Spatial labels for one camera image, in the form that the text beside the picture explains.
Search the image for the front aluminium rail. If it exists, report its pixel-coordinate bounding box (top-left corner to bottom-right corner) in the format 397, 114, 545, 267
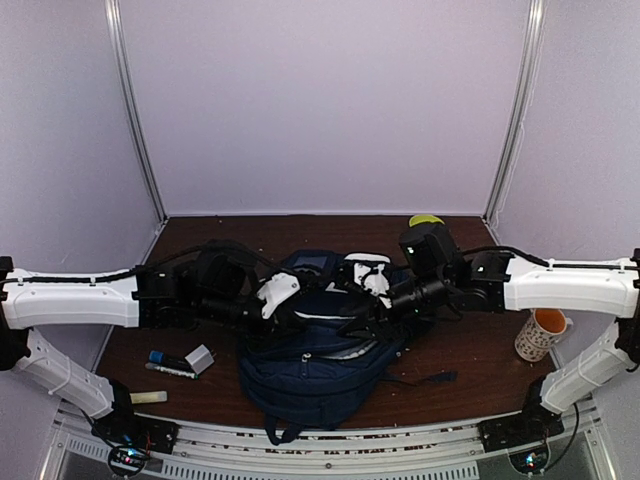
44, 394, 616, 480

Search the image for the pale yellow eraser stick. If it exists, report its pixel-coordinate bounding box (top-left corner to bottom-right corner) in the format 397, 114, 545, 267
130, 391, 168, 404

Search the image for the blue cap black marker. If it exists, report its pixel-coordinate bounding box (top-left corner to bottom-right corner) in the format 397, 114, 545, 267
148, 350, 191, 370

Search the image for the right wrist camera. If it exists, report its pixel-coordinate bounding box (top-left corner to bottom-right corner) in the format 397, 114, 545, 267
336, 253, 392, 309

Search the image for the navy blue student backpack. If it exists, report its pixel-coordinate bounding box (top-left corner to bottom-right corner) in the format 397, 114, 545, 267
237, 250, 431, 445

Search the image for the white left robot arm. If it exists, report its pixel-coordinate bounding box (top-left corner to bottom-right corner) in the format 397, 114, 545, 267
1, 241, 312, 444

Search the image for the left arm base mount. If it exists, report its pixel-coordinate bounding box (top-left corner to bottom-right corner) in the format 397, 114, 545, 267
89, 380, 179, 454

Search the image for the right aluminium frame post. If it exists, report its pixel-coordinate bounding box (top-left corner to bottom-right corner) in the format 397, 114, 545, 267
483, 0, 547, 230

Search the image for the aluminium frame post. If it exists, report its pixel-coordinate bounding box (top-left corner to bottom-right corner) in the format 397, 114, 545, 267
104, 0, 169, 228
483, 0, 547, 230

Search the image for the white power adapter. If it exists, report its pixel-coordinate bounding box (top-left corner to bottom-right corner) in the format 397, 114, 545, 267
185, 344, 215, 375

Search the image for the patterned mug orange inside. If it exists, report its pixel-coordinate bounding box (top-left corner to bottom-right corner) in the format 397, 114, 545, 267
514, 308, 574, 363

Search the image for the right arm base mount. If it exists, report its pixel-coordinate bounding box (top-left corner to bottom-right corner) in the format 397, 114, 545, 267
477, 377, 564, 452

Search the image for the white marker pen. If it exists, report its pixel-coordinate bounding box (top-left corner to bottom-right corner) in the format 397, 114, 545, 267
145, 362, 199, 380

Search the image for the left aluminium frame post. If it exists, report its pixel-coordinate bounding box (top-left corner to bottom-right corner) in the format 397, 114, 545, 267
104, 0, 169, 228

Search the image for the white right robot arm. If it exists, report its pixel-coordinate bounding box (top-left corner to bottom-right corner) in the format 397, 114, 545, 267
342, 222, 639, 442

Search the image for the lime green bowl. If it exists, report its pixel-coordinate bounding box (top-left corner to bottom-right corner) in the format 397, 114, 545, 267
408, 214, 444, 227

